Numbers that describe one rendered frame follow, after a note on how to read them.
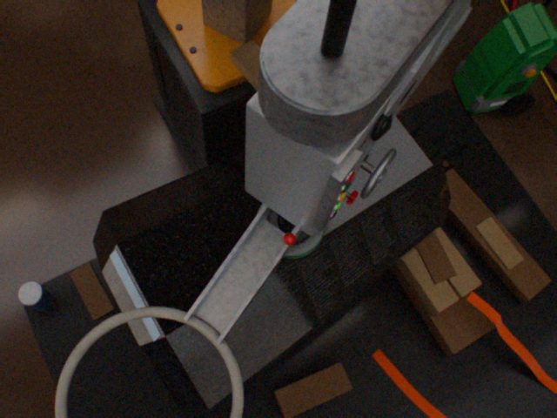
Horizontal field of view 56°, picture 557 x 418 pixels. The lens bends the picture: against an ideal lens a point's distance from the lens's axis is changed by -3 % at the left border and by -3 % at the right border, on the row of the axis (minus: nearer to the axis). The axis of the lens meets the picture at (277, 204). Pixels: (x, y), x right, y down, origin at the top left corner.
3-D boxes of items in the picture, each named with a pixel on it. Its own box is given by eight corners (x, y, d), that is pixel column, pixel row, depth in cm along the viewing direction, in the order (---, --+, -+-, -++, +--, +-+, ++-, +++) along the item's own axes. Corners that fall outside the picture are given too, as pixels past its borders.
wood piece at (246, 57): (230, 60, 196) (230, 51, 192) (252, 47, 199) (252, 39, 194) (262, 97, 191) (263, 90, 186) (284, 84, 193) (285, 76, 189)
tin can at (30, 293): (27, 293, 235) (16, 286, 223) (49, 286, 237) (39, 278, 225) (31, 313, 232) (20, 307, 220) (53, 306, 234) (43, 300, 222)
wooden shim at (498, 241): (473, 227, 252) (475, 226, 250) (489, 217, 254) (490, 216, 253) (507, 271, 245) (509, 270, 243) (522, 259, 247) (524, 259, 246)
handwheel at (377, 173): (359, 149, 149) (372, 121, 135) (390, 169, 147) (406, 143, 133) (330, 188, 143) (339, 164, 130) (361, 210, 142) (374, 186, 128)
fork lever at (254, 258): (317, 116, 158) (316, 110, 153) (372, 151, 155) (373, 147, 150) (177, 311, 152) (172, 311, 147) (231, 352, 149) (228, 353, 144)
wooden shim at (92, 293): (70, 273, 240) (69, 273, 238) (90, 262, 242) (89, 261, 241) (94, 320, 233) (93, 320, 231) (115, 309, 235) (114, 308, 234)
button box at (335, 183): (330, 200, 131) (352, 144, 104) (339, 206, 130) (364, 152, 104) (312, 225, 128) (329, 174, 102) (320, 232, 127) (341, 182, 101)
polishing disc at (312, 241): (284, 269, 164) (284, 268, 163) (242, 216, 169) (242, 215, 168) (338, 230, 170) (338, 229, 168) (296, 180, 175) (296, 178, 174)
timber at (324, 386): (284, 419, 222) (285, 419, 211) (272, 392, 226) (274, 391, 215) (347, 390, 228) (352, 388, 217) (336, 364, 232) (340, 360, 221)
